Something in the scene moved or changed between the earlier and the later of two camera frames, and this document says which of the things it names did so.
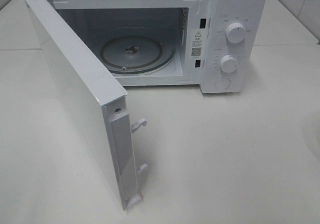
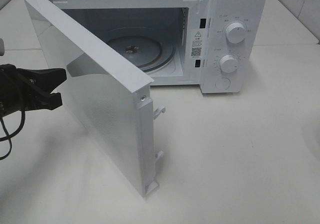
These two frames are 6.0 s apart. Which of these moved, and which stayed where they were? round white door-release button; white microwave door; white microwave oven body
Moved: white microwave door
Stayed: round white door-release button; white microwave oven body
